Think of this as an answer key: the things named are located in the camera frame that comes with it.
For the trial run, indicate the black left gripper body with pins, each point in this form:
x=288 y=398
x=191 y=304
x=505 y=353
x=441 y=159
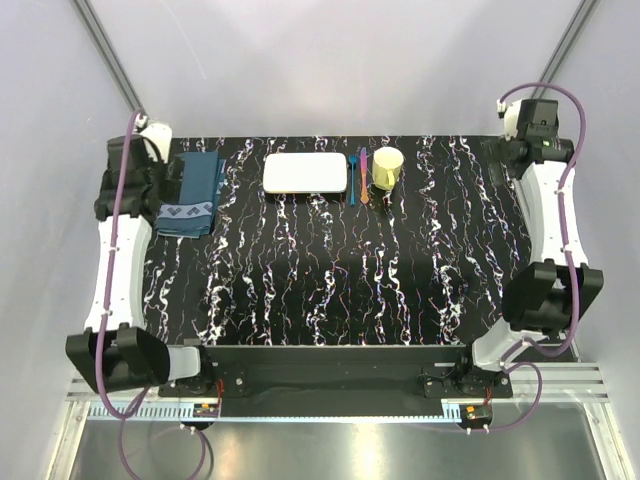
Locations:
x=172 y=186

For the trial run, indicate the blue patterned cloth placemat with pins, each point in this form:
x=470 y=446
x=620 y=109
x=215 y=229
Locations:
x=193 y=213

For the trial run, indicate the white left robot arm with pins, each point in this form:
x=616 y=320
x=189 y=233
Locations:
x=115 y=352

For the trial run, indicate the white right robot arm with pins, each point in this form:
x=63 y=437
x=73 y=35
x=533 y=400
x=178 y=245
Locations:
x=543 y=303

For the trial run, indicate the white rectangular plate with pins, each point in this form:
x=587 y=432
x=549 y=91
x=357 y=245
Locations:
x=305 y=173

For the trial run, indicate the blue small fork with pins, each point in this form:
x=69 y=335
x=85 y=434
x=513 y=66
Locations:
x=353 y=159

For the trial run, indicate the pink orange knife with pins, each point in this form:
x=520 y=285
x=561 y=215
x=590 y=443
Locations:
x=363 y=162

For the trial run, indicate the yellow mug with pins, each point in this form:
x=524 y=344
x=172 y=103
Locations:
x=387 y=165

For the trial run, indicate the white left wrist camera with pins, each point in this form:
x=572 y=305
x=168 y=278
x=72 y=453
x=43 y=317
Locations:
x=157 y=137

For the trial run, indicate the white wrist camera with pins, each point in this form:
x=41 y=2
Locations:
x=157 y=137
x=509 y=113

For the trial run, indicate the left aluminium frame post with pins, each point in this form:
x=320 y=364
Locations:
x=107 y=53

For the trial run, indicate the aluminium frame post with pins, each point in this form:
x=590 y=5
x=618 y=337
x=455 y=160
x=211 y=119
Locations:
x=576 y=25
x=107 y=53

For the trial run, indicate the grey cable duct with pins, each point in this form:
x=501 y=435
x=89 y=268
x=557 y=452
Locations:
x=200 y=413

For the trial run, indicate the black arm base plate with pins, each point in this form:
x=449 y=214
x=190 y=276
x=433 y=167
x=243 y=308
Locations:
x=441 y=370

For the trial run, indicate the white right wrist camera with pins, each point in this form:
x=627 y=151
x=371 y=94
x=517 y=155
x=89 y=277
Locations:
x=509 y=113

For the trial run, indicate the right aluminium frame post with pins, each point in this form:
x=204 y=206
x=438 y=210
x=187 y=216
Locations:
x=576 y=25

